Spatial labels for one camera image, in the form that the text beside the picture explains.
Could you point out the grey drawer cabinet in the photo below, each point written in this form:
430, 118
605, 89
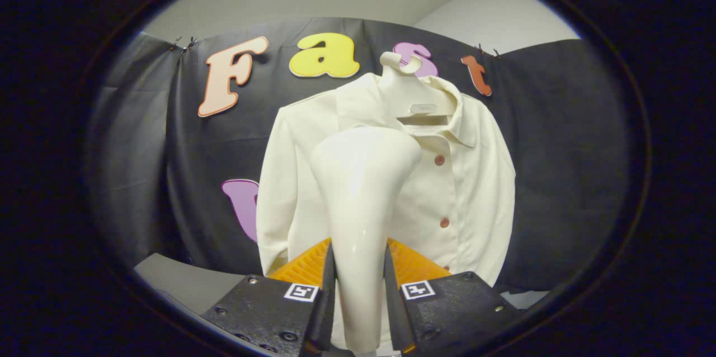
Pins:
184, 284

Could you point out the cream button-up shirt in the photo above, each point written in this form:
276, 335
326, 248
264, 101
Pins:
475, 178

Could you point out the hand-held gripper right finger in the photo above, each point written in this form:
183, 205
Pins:
453, 312

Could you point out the cream garment steamer head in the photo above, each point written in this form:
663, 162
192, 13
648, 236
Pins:
358, 206

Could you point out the black backdrop cloth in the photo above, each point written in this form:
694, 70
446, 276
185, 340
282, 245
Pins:
559, 150

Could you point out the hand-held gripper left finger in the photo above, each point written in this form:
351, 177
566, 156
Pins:
263, 306

